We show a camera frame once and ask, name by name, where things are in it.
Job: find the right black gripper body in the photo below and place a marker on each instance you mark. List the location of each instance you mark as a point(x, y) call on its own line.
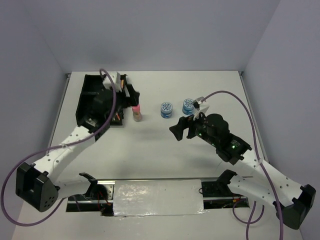
point(196, 127)

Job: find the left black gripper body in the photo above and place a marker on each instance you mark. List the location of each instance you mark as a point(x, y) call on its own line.
point(122, 101)

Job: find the blue jar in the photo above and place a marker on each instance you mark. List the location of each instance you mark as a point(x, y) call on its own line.
point(166, 110)
point(188, 106)

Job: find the pink-capped small bottle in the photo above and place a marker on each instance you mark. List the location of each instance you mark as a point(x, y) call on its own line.
point(136, 112)

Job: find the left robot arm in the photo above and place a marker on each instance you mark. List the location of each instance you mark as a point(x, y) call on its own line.
point(37, 183)

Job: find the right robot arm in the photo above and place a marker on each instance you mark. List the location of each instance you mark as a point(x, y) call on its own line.
point(249, 175)

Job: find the black four-compartment organizer tray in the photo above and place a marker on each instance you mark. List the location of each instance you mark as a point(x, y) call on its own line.
point(95, 102)

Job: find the silver foil plate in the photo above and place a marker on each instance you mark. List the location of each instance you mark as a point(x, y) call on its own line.
point(157, 198)

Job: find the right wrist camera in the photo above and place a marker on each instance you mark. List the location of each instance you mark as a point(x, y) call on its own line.
point(200, 106)

